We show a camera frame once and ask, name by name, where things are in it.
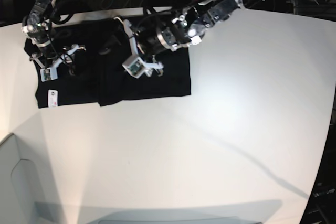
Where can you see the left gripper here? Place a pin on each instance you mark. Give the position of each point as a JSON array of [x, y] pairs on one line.
[[143, 41]]

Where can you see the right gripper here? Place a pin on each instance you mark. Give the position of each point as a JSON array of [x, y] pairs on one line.
[[66, 57]]

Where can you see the black T-shirt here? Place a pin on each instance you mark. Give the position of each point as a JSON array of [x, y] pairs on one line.
[[102, 79]]

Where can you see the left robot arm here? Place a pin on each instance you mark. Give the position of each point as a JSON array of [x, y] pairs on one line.
[[171, 30]]

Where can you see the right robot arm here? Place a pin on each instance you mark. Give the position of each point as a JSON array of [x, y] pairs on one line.
[[37, 26]]

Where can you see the grey monitor edge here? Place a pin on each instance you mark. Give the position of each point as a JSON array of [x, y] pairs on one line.
[[181, 220]]

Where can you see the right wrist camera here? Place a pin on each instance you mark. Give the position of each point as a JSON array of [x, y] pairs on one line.
[[48, 74]]

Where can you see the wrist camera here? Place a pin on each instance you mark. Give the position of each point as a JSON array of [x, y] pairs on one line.
[[134, 66], [48, 74]]

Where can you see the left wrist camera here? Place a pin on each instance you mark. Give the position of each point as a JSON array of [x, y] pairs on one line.
[[134, 66]]

